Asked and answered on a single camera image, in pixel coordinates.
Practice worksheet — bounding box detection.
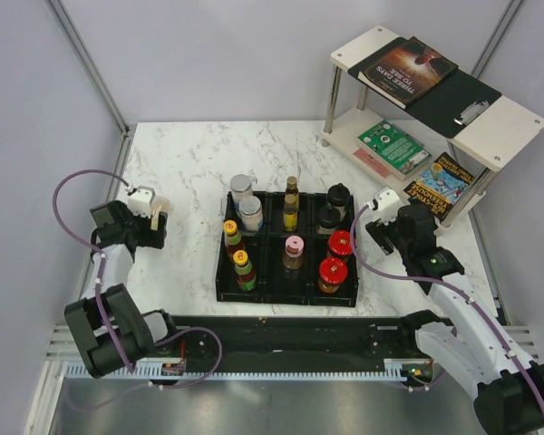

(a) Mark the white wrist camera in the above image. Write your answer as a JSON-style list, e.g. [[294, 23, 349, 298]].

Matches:
[[372, 188, 404, 224], [127, 186, 155, 218]]

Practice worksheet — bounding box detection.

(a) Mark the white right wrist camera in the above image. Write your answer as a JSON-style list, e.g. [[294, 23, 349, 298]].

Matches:
[[372, 188, 404, 224]]

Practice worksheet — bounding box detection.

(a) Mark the white two-tier shelf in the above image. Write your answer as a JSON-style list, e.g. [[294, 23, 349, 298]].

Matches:
[[323, 25, 544, 228]]

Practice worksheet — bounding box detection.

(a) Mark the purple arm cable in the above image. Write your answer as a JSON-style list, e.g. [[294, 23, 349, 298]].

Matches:
[[53, 169, 223, 411], [347, 203, 544, 435]]

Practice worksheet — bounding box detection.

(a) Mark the black six-compartment plastic tray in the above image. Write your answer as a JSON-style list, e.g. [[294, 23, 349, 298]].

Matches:
[[215, 191, 359, 307]]

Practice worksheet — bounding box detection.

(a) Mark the aluminium corner frame post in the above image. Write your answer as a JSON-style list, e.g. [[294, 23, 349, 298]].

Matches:
[[44, 0, 132, 137]]

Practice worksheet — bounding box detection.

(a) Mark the yellow-lid clear spice shaker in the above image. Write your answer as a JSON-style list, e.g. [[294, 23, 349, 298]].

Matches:
[[151, 196, 171, 231]]

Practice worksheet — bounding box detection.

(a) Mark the yellow-cap sauce bottle front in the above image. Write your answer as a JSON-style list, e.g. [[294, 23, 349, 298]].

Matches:
[[223, 219, 246, 262]]

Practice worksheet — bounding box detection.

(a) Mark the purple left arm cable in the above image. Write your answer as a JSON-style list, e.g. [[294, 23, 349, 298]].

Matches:
[[53, 169, 223, 411]]

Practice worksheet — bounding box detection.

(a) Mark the green paperback book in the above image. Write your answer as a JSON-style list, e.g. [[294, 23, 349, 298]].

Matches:
[[356, 120, 432, 180]]

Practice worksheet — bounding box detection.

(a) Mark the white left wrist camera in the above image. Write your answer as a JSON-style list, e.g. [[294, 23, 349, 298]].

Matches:
[[127, 186, 155, 218]]

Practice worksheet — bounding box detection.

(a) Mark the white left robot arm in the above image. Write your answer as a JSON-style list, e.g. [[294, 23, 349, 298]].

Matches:
[[64, 200, 181, 379]]

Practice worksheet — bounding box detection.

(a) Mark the silver-lid salt jar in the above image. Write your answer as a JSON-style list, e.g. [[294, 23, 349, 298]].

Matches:
[[229, 174, 253, 213]]

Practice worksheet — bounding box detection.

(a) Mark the white slotted cable duct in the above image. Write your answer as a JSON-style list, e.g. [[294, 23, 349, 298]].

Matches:
[[65, 360, 436, 386]]

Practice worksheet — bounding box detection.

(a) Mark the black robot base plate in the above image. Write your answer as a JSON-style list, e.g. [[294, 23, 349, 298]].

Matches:
[[173, 315, 430, 371]]

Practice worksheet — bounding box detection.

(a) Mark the black-lid pepper shaker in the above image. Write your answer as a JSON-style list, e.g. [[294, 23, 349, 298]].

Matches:
[[327, 183, 351, 220], [316, 204, 341, 235]]

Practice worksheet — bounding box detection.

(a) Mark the small brown-lid jar edge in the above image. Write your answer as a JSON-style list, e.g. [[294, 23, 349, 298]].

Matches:
[[283, 194, 298, 232]]

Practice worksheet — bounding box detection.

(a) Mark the brown-lid spice jar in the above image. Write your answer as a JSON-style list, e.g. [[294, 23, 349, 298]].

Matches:
[[238, 195, 264, 232]]

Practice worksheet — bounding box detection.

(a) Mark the yellow-cap sauce bottle tall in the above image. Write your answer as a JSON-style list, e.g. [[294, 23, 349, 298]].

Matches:
[[233, 250, 257, 292]]

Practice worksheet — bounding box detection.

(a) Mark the right aluminium frame post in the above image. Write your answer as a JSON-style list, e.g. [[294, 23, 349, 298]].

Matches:
[[471, 0, 527, 79]]

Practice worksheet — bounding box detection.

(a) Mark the dark Three Days book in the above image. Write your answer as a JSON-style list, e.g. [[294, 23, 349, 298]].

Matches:
[[356, 37, 458, 109]]

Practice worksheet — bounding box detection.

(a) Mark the pink-lid spice shaker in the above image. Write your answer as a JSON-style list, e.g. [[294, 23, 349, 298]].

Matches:
[[282, 235, 305, 270]]

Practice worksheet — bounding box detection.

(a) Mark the pink flat booklet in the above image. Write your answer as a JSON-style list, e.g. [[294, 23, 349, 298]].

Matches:
[[353, 149, 390, 178]]

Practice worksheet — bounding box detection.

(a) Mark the red-lid sauce jar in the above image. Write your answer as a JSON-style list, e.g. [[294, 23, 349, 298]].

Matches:
[[327, 230, 353, 263], [317, 257, 348, 295]]

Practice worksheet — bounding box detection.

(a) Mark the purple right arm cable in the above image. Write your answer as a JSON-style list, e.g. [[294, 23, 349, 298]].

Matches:
[[347, 203, 544, 435]]

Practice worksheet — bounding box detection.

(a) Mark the small yellow-label brown bottle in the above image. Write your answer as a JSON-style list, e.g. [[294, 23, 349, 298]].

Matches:
[[285, 176, 299, 202]]

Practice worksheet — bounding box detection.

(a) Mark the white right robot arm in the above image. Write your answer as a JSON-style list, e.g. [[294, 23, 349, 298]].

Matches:
[[360, 201, 544, 434]]

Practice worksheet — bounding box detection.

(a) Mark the colourful Treehouse book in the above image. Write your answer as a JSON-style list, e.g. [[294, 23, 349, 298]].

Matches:
[[404, 152, 474, 221]]

